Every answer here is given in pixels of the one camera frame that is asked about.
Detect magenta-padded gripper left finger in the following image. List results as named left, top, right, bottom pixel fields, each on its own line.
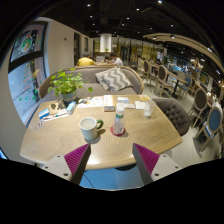
left=40, top=143, right=92, bottom=185

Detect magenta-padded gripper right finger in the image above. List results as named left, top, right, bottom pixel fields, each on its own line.
left=131, top=142, right=184, bottom=186

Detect clear plastic water bottle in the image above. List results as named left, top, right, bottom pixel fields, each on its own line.
left=112, top=102, right=126, bottom=136

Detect grey tufted chair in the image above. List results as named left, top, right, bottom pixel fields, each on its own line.
left=152, top=97, right=194, bottom=138

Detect flat round red coaster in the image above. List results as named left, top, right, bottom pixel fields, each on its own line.
left=110, top=125, right=127, bottom=137

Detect clear plastic cup with straw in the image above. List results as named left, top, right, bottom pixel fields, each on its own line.
left=143, top=94, right=157, bottom=118

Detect white paper napkin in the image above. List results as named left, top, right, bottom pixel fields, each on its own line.
left=134, top=100, right=147, bottom=111

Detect group of round-backed chairs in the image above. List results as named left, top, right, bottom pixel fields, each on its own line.
left=138, top=58, right=224, bottom=148

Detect large printed paper leaflet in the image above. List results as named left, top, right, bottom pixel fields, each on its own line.
left=76, top=96, right=104, bottom=109

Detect yellow card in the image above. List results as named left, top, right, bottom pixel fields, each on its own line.
left=138, top=94, right=152, bottom=102

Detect small blue white pack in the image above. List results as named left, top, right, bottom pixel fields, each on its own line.
left=117, top=96, right=130, bottom=105

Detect long white box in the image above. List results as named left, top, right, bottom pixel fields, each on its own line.
left=102, top=94, right=115, bottom=112

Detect green potted plant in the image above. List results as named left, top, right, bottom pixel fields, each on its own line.
left=47, top=68, right=94, bottom=107

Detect grey curved sofa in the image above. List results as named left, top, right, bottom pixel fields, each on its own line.
left=38, top=64, right=145, bottom=104

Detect decorated glass window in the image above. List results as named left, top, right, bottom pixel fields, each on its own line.
left=8, top=21, right=49, bottom=126

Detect grey white chevron cushion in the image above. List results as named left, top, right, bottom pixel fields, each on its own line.
left=94, top=66, right=134, bottom=93

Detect person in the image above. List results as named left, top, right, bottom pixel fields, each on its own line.
left=77, top=52, right=96, bottom=67
left=109, top=53, right=124, bottom=66

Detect white cylindrical column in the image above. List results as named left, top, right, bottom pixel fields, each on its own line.
left=99, top=32, right=113, bottom=54

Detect group of ceiling spotlights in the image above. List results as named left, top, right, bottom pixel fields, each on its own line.
left=84, top=0, right=178, bottom=39

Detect white mug with green handle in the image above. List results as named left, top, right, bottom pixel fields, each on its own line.
left=78, top=116, right=105, bottom=141

